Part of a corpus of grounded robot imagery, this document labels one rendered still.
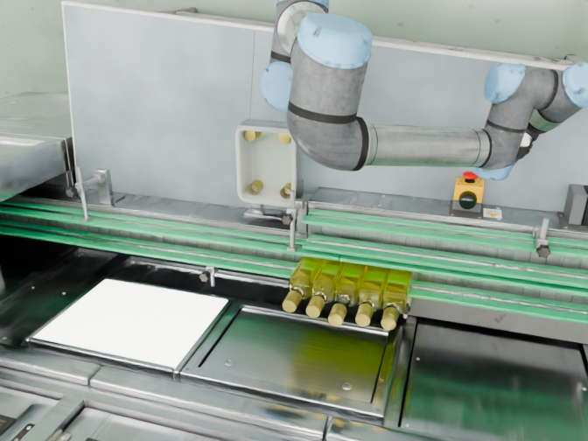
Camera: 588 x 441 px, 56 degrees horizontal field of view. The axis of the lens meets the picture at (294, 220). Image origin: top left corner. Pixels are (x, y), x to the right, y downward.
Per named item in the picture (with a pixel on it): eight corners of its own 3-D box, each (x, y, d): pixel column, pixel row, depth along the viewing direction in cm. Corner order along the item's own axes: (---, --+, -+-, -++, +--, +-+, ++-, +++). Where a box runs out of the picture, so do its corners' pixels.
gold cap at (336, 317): (331, 315, 129) (326, 325, 126) (332, 302, 128) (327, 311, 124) (346, 318, 128) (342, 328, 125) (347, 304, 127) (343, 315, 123)
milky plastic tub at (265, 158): (248, 192, 168) (237, 201, 160) (246, 118, 159) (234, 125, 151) (303, 198, 163) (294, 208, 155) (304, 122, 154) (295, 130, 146)
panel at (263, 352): (105, 283, 169) (24, 348, 139) (103, 275, 167) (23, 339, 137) (402, 335, 145) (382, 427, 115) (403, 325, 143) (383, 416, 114)
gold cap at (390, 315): (381, 307, 127) (378, 318, 123) (396, 305, 126) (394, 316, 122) (385, 320, 128) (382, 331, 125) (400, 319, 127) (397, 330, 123)
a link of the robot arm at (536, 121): (561, 130, 108) (526, 108, 109) (548, 139, 113) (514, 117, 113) (576, 102, 111) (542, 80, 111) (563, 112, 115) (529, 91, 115)
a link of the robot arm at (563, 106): (563, 54, 100) (607, 62, 100) (530, 84, 110) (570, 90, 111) (565, 94, 98) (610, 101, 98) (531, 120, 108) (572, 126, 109)
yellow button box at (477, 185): (452, 199, 150) (451, 209, 144) (456, 173, 147) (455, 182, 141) (479, 202, 148) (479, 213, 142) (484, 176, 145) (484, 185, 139)
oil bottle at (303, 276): (309, 262, 156) (286, 300, 137) (309, 244, 154) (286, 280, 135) (328, 264, 155) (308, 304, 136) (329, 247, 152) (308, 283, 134)
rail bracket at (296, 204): (294, 238, 154) (280, 257, 143) (295, 181, 147) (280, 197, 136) (304, 240, 153) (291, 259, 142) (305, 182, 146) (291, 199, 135)
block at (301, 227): (301, 222, 159) (294, 232, 153) (301, 192, 156) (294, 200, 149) (313, 224, 158) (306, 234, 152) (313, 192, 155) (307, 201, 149)
